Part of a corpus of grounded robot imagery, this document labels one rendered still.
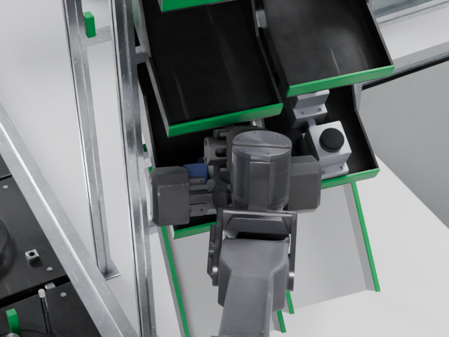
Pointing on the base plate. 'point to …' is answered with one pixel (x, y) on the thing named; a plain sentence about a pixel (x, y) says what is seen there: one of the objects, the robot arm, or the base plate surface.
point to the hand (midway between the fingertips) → (226, 172)
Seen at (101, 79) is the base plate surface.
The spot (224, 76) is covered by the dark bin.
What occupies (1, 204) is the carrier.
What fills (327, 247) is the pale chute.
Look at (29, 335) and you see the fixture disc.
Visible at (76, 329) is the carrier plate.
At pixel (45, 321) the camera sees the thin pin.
